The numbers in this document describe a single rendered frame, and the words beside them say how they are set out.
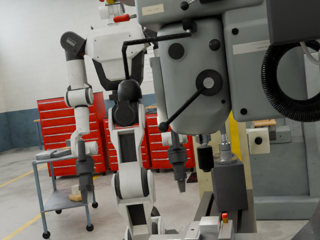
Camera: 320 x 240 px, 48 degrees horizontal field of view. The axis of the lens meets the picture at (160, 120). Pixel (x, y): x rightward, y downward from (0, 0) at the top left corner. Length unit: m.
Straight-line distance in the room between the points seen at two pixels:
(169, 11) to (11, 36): 11.54
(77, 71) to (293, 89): 1.16
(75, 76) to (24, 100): 10.41
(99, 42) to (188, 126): 0.86
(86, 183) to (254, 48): 1.09
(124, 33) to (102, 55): 0.15
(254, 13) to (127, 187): 1.04
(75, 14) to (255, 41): 10.54
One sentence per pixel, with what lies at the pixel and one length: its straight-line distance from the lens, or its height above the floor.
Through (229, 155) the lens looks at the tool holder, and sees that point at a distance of 1.50.
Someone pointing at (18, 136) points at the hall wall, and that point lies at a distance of 12.51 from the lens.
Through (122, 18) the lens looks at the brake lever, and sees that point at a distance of 1.24.
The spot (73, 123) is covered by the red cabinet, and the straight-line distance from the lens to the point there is 6.40.
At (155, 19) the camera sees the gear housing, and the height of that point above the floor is 1.64.
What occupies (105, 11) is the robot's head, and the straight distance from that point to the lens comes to 1.83.
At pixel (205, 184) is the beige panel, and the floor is 0.63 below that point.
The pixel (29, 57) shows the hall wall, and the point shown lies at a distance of 12.06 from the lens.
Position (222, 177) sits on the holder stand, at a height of 1.07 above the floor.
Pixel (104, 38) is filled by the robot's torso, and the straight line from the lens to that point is 1.75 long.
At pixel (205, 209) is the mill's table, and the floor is 0.93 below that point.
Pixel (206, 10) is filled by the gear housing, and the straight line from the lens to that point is 0.97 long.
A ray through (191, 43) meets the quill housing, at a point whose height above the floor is 1.56.
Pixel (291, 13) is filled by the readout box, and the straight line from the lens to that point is 0.71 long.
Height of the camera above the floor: 1.47
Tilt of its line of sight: 6 degrees down
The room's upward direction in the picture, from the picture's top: 8 degrees counter-clockwise
